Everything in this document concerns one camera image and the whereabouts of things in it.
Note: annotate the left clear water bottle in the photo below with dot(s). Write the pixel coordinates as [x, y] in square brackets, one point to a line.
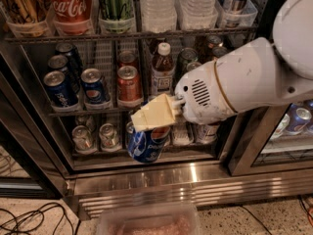
[158, 15]

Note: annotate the stainless steel fridge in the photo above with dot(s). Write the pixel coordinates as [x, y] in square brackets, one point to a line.
[37, 134]

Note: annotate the top shelf green can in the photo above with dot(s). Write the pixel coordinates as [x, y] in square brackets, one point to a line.
[117, 15]

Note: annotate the clear water bottle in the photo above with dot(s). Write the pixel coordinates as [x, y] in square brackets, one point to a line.
[197, 14]
[158, 15]

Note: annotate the brown tea bottle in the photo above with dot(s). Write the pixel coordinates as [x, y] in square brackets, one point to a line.
[162, 70]

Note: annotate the bottom shelf blue silver can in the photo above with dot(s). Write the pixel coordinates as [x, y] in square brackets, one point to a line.
[129, 131]

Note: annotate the rear green soda can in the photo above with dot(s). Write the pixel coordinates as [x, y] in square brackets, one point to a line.
[186, 56]

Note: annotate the green soda can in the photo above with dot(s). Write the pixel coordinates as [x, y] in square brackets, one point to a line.
[192, 65]
[186, 56]

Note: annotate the clear plastic bin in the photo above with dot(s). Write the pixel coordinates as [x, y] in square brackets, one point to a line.
[153, 219]

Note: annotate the blue can right compartment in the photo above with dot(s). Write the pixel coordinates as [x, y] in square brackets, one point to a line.
[299, 118]

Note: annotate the gold soda can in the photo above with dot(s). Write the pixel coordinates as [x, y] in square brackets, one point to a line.
[209, 43]
[219, 51]

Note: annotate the red soda can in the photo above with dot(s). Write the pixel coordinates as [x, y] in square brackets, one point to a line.
[128, 84]
[127, 58]

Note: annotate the glass fridge door right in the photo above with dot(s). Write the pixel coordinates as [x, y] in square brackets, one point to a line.
[257, 153]

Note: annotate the front green soda can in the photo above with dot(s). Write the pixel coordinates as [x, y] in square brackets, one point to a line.
[192, 65]

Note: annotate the top shelf gold can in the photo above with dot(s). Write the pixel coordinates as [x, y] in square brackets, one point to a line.
[26, 17]

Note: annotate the right clear water bottle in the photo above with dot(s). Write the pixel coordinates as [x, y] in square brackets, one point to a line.
[197, 14]

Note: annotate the bottom shelf silver can left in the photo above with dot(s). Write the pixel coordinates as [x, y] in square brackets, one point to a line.
[82, 138]

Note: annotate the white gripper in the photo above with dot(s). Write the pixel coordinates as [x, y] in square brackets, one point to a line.
[200, 97]

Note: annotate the bottom shelf tea bottle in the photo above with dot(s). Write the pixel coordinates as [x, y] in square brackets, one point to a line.
[206, 133]

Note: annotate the top shelf coca-cola can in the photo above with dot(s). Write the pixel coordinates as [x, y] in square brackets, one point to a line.
[71, 15]

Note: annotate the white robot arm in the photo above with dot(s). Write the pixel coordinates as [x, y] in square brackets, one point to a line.
[258, 74]

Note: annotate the rear red soda can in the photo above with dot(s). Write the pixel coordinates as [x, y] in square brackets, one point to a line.
[127, 58]

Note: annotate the front red soda can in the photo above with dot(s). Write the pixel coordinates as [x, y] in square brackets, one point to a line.
[128, 84]

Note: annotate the rear gold soda can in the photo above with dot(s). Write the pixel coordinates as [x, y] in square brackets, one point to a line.
[209, 43]

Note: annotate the middle gold soda can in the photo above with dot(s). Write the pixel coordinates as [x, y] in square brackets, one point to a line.
[219, 51]

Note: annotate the pepsi can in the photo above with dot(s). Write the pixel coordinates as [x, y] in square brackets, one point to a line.
[145, 146]
[95, 86]
[61, 63]
[59, 89]
[71, 52]

